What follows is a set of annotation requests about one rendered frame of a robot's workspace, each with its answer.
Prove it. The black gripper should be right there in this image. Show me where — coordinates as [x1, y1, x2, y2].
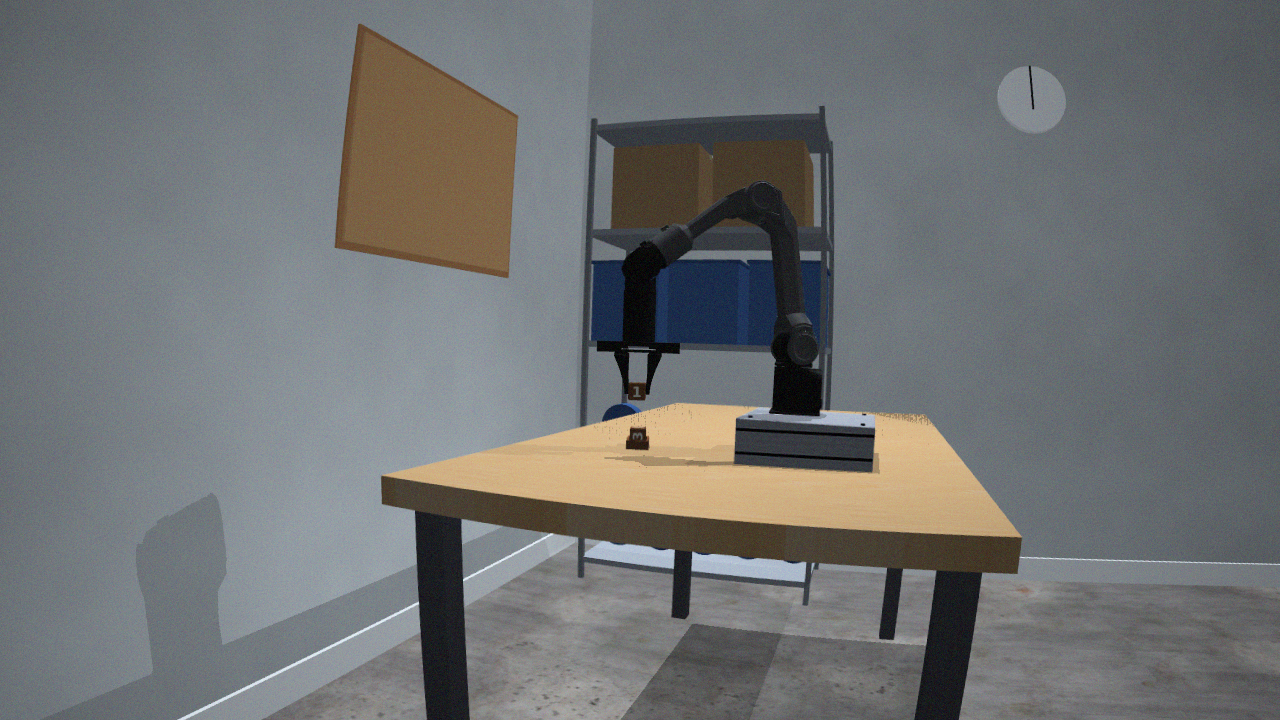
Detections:
[596, 316, 680, 395]

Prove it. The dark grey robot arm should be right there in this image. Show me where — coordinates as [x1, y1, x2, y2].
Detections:
[622, 181, 822, 416]

